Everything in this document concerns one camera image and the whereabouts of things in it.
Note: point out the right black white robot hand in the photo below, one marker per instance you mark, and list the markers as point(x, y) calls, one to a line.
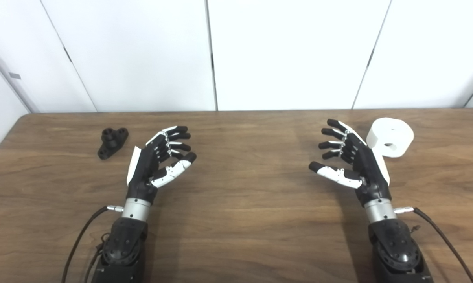
point(368, 169)

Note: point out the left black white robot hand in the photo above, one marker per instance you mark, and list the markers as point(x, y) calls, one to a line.
point(144, 169)

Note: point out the black flanged holder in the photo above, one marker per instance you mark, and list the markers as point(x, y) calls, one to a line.
point(112, 145)

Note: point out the round white piece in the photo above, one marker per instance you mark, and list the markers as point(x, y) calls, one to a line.
point(393, 133)

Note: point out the small grey wall tag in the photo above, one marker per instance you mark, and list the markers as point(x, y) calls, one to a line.
point(15, 76)

